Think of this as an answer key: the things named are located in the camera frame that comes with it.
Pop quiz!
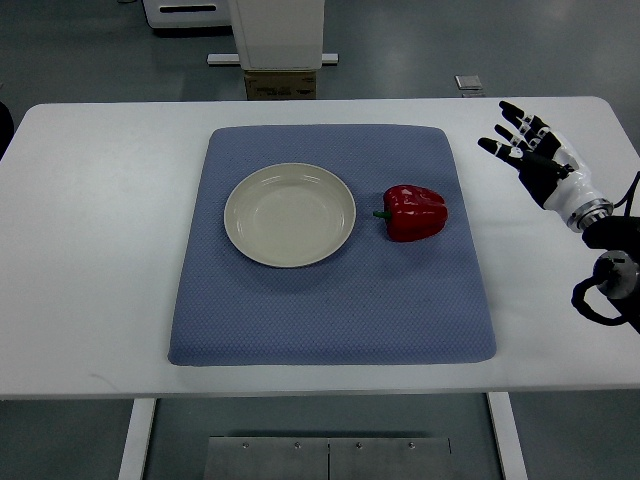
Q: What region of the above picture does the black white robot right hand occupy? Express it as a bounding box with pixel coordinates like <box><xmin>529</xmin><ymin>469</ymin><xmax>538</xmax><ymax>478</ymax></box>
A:
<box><xmin>478</xmin><ymin>100</ymin><xmax>614</xmax><ymax>232</ymax></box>

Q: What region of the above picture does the red bell pepper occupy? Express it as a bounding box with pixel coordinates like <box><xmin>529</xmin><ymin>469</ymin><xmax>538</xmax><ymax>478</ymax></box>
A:
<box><xmin>373</xmin><ymin>185</ymin><xmax>449</xmax><ymax>242</ymax></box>

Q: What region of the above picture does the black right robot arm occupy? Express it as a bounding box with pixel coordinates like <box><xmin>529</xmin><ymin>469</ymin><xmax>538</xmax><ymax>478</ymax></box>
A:
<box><xmin>571</xmin><ymin>177</ymin><xmax>639</xmax><ymax>330</ymax></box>

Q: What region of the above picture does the metal floor plate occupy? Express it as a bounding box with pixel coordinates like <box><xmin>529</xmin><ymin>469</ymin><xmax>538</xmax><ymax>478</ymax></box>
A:
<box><xmin>454</xmin><ymin>75</ymin><xmax>486</xmax><ymax>98</ymax></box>

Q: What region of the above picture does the cream round plate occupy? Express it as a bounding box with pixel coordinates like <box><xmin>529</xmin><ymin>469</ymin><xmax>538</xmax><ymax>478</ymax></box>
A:
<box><xmin>224</xmin><ymin>163</ymin><xmax>356</xmax><ymax>268</ymax></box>

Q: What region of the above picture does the blue textured mat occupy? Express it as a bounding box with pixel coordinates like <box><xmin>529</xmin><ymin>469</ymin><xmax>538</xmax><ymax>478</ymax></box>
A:
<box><xmin>167</xmin><ymin>124</ymin><xmax>498</xmax><ymax>367</ymax></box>

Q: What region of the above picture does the cardboard box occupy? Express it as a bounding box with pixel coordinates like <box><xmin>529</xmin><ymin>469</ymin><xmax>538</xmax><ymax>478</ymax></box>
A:
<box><xmin>244</xmin><ymin>71</ymin><xmax>317</xmax><ymax>101</ymax></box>

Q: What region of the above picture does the white machine column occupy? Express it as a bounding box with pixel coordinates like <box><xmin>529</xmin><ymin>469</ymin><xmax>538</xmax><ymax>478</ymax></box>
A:
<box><xmin>207</xmin><ymin>0</ymin><xmax>339</xmax><ymax>71</ymax></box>

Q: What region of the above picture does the white cabinet with slot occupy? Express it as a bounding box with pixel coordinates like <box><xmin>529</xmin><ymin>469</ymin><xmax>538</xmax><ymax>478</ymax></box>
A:
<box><xmin>142</xmin><ymin>0</ymin><xmax>231</xmax><ymax>29</ymax></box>

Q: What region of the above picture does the white table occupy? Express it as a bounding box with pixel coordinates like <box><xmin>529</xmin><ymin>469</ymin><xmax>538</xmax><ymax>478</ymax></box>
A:
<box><xmin>0</xmin><ymin>96</ymin><xmax>640</xmax><ymax>480</ymax></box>

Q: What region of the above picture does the black object at left edge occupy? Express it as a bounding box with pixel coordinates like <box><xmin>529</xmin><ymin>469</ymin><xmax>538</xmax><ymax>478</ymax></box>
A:
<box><xmin>0</xmin><ymin>102</ymin><xmax>15</xmax><ymax>157</ymax></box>

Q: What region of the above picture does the grey metal base plate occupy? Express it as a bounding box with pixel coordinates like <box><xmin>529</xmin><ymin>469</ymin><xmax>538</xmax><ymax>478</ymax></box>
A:
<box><xmin>204</xmin><ymin>437</ymin><xmax>455</xmax><ymax>479</ymax></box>

